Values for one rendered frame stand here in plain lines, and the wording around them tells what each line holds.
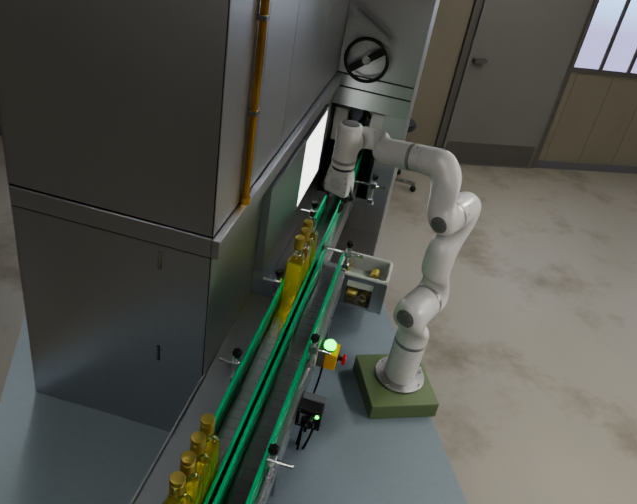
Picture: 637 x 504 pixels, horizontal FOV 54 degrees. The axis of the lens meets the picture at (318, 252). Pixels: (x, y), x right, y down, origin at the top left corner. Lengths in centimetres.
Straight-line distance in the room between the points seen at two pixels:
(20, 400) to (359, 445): 117
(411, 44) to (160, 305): 175
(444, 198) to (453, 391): 196
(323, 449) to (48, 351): 98
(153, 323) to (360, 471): 86
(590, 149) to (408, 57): 430
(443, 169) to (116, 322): 110
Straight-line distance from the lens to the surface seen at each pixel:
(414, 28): 304
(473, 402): 373
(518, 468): 353
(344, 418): 238
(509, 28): 609
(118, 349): 210
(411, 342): 230
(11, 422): 237
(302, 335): 221
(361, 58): 310
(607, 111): 702
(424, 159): 199
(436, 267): 210
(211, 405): 195
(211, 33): 149
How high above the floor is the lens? 250
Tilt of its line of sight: 33 degrees down
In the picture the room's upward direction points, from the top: 10 degrees clockwise
